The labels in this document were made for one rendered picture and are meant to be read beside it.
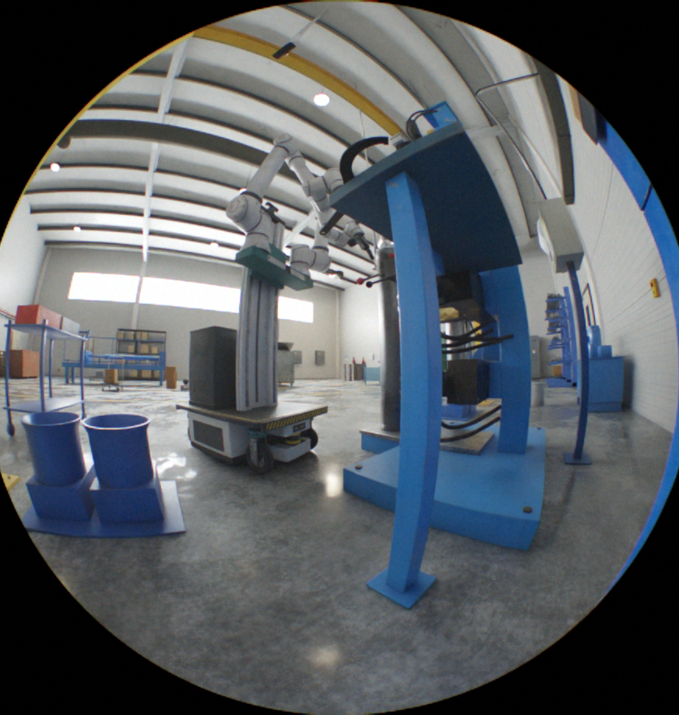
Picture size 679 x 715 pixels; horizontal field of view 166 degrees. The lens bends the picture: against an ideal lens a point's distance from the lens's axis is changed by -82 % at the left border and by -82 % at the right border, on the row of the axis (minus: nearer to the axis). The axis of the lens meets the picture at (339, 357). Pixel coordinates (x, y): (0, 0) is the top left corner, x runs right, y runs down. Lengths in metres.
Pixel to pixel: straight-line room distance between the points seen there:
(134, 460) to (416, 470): 0.87
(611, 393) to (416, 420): 3.09
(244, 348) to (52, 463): 1.20
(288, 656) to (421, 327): 0.71
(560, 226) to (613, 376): 2.11
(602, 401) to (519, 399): 2.17
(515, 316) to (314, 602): 1.37
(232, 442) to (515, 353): 1.54
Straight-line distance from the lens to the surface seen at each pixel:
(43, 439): 1.04
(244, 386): 1.46
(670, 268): 0.37
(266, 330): 1.68
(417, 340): 0.42
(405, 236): 0.50
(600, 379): 3.31
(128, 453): 0.93
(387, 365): 1.59
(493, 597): 0.73
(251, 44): 3.58
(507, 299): 1.33
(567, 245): 1.63
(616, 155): 0.43
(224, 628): 0.66
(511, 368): 1.29
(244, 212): 1.37
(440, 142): 0.57
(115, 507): 1.02
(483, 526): 0.85
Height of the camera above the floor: 0.56
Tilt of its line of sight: 3 degrees up
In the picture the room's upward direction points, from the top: straight up
